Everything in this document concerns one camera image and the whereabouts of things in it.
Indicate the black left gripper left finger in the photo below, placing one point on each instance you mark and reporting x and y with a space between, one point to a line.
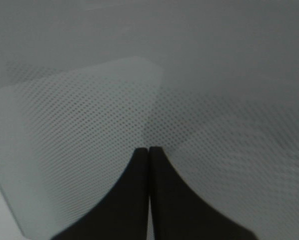
123 212

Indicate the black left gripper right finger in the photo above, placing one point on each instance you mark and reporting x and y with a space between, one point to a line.
178 213

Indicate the white microwave door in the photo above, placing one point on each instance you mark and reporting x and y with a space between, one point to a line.
215 83

